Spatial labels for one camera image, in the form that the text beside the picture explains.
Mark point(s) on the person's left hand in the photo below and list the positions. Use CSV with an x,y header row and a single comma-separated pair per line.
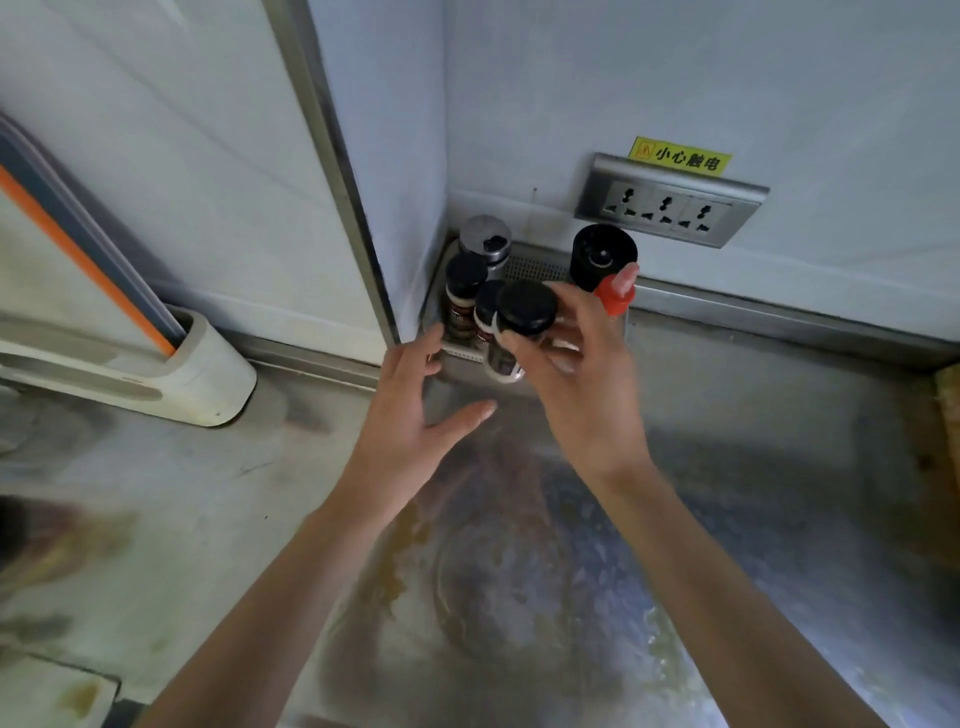
x,y
397,442

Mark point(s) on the person's right hand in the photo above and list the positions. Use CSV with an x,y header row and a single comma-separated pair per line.
x,y
592,405

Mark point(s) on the red cap sauce bottle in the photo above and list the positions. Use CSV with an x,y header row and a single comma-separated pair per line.
x,y
615,300

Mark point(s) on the black cap grinder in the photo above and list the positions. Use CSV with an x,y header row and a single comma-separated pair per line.
x,y
600,251

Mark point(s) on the silver cap shaker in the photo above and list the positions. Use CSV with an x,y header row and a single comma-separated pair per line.
x,y
484,236

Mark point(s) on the person's right forearm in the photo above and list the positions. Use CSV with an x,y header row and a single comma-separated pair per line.
x,y
735,615

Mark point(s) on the person's left forearm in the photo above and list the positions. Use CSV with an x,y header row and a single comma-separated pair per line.
x,y
262,637

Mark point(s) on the grey perforated plastic tray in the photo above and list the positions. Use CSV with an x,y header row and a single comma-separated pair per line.
x,y
532,266

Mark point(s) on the yellow warning sticker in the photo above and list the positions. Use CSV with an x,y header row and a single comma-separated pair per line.
x,y
679,156

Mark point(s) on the orange-rimmed white cutting board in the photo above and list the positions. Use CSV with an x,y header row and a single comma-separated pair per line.
x,y
75,300

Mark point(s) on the green yellow wrap box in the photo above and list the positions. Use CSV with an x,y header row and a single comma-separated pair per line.
x,y
949,412

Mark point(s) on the grey triple wall socket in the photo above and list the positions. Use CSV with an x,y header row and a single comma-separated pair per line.
x,y
600,184

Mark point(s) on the steel wall trim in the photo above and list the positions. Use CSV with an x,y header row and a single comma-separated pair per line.
x,y
330,150

